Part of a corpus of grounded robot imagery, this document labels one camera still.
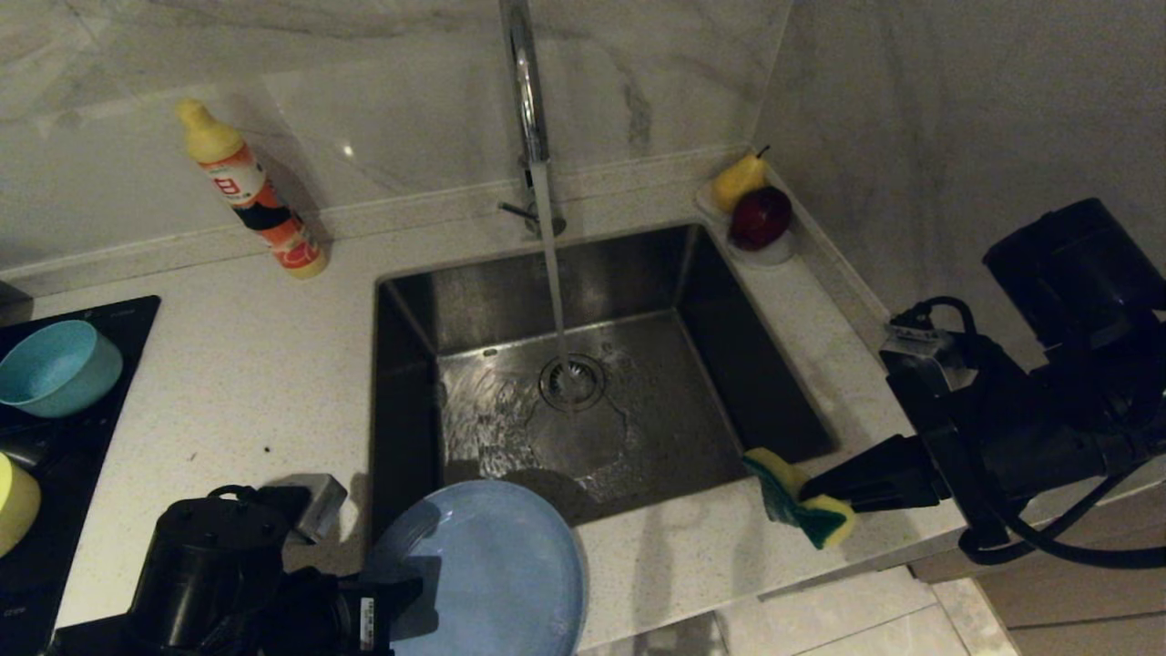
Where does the wooden cabinet front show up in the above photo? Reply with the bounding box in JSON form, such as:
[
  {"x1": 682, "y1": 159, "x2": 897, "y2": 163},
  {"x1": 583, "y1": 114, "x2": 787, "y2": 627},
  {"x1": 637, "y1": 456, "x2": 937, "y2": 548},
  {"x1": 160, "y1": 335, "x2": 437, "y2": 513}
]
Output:
[{"x1": 908, "y1": 510, "x2": 1166, "y2": 656}]

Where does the small white fruit dish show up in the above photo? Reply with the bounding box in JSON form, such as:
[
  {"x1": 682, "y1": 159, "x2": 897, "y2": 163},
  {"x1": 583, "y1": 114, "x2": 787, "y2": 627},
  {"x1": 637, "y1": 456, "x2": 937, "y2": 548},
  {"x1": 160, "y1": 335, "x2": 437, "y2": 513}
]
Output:
[{"x1": 695, "y1": 179, "x2": 796, "y2": 266}]

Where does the round metal drain strainer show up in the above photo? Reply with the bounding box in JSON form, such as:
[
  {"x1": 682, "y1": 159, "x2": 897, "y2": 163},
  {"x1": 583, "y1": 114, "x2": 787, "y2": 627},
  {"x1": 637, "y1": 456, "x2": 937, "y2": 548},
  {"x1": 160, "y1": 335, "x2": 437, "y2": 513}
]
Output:
[{"x1": 538, "y1": 354, "x2": 607, "y2": 413}]

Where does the yellow sponge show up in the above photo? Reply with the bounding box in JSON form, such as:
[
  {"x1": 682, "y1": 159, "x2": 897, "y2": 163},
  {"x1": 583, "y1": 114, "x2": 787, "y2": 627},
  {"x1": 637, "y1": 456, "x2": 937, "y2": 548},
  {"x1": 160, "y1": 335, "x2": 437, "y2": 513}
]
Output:
[{"x1": 742, "y1": 446, "x2": 858, "y2": 551}]

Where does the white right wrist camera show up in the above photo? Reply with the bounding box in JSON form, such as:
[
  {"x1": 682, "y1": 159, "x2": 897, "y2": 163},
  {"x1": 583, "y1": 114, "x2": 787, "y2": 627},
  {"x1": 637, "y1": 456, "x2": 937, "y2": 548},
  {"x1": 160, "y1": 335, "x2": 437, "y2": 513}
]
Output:
[{"x1": 880, "y1": 310, "x2": 974, "y2": 388}]

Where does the black induction cooktop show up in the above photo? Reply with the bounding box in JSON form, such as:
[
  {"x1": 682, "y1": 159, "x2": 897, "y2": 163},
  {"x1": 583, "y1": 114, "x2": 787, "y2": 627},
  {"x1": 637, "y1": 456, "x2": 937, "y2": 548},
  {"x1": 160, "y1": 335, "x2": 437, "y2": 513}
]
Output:
[{"x1": 0, "y1": 295, "x2": 161, "y2": 656}]

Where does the chrome kitchen faucet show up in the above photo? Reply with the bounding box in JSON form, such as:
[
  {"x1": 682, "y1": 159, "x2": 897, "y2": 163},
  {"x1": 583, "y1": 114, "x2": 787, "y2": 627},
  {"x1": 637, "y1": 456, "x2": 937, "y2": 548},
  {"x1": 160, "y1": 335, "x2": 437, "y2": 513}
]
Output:
[{"x1": 497, "y1": 0, "x2": 568, "y2": 240}]

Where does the teal bowl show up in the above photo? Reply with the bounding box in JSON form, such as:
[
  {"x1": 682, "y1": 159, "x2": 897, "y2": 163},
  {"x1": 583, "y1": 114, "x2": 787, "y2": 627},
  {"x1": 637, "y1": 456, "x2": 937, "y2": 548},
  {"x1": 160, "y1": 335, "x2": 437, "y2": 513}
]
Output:
[{"x1": 0, "y1": 319, "x2": 124, "y2": 419}]

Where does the blue plate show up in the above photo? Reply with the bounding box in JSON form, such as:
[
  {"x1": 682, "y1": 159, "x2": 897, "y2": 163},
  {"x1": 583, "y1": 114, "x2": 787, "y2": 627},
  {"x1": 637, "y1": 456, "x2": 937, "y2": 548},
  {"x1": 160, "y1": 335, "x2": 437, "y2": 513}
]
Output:
[{"x1": 364, "y1": 480, "x2": 588, "y2": 656}]

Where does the yellow bowl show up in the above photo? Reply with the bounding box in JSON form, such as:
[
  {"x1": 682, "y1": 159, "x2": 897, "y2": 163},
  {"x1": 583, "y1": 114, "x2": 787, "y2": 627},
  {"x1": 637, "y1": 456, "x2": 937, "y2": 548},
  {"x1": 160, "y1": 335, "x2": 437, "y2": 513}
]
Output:
[{"x1": 0, "y1": 453, "x2": 43, "y2": 559}]

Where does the orange white dish soap bottle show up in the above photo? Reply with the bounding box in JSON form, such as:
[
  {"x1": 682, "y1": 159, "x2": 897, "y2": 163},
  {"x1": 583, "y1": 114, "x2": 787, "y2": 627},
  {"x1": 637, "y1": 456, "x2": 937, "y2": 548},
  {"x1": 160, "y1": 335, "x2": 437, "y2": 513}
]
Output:
[{"x1": 176, "y1": 97, "x2": 329, "y2": 280}]

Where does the running water stream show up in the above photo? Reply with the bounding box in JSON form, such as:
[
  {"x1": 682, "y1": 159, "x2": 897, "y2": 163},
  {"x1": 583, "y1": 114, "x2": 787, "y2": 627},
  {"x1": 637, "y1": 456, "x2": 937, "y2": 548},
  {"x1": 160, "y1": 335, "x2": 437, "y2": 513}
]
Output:
[{"x1": 530, "y1": 159, "x2": 575, "y2": 365}]

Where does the dark red apple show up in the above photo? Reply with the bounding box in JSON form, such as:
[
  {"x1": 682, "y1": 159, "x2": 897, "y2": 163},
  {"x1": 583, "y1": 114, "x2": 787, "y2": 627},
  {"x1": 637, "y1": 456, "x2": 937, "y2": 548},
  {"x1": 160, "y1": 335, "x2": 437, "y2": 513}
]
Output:
[{"x1": 728, "y1": 185, "x2": 793, "y2": 251}]

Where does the stainless steel sink basin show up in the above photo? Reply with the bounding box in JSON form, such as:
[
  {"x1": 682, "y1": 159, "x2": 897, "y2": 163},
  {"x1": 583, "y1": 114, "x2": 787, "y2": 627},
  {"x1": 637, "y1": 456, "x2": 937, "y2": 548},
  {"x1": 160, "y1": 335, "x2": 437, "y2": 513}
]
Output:
[{"x1": 367, "y1": 223, "x2": 837, "y2": 548}]

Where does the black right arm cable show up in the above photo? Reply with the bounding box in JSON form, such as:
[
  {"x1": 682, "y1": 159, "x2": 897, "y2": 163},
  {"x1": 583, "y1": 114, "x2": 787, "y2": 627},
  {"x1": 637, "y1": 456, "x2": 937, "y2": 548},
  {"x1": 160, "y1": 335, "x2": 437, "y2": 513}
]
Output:
[{"x1": 911, "y1": 296, "x2": 1166, "y2": 571}]

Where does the yellow pear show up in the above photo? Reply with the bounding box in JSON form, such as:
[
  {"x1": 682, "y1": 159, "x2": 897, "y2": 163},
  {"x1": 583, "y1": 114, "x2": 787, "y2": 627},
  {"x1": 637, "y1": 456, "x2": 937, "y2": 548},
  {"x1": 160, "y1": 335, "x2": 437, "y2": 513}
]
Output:
[{"x1": 711, "y1": 144, "x2": 771, "y2": 213}]

